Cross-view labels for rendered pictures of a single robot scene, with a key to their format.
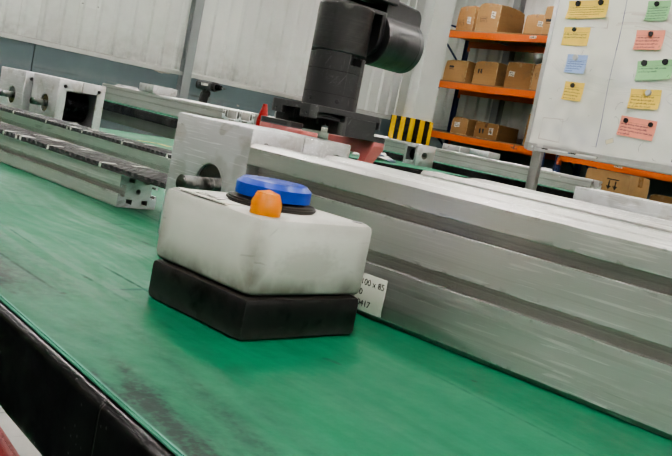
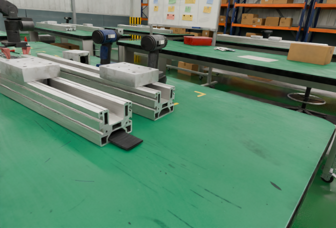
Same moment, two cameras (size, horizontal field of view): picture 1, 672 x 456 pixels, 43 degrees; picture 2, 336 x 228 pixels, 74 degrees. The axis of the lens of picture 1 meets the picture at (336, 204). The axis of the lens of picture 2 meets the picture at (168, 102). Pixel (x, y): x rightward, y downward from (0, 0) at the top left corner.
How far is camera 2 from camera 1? 0.74 m
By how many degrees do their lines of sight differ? 17
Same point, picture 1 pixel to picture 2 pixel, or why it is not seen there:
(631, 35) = not seen: outside the picture
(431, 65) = (137, 1)
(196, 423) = not seen: outside the picture
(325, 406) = not seen: outside the picture
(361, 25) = (13, 24)
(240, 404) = not seen: outside the picture
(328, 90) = (10, 39)
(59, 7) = not seen: outside the picture
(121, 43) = (52, 5)
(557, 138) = (154, 21)
